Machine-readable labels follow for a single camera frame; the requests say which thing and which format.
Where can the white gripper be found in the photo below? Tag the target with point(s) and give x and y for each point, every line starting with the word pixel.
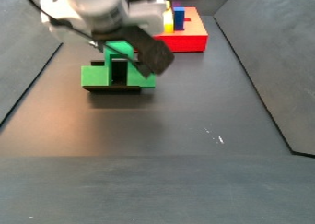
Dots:
pixel 105 15

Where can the green bridge-shaped block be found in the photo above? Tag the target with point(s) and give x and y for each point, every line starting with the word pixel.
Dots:
pixel 134 78

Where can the black angle fixture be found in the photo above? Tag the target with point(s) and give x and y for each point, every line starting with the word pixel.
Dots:
pixel 112 88

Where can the red base board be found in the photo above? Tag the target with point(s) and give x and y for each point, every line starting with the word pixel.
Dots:
pixel 191 39

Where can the yellow long block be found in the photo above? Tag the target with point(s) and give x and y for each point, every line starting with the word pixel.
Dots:
pixel 168 18

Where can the purple block right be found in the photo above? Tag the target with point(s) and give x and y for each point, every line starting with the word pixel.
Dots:
pixel 176 3

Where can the blue block left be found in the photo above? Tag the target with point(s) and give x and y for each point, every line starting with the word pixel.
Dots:
pixel 177 18

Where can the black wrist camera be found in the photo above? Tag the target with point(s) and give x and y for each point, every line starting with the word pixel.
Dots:
pixel 153 55

